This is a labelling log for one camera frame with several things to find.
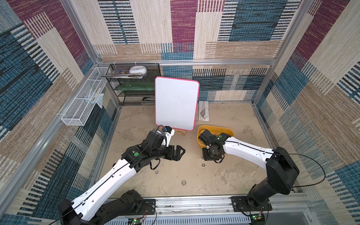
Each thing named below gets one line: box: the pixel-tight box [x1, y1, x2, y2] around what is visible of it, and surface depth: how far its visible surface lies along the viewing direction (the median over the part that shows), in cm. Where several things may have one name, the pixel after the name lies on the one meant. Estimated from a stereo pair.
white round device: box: [129, 65, 148, 76], surface depth 91 cm
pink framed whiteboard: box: [154, 76, 200, 132], surface depth 91 cm
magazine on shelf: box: [101, 69, 144, 79], surface depth 83 cm
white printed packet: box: [198, 100, 210, 122], surface depth 117 cm
